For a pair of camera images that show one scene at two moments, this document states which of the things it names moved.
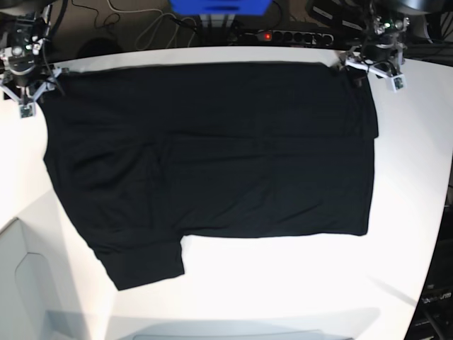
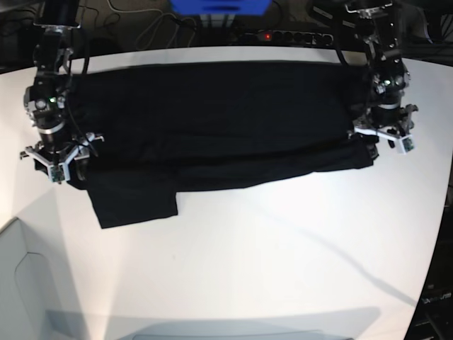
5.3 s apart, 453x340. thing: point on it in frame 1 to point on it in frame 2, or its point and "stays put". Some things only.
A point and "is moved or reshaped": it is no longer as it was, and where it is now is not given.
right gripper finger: (359, 81) to (371, 148)
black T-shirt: (141, 156) is moved or reshaped
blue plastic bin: (221, 7) stays put
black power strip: (294, 37) stays put
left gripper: (25, 78) to (63, 160)
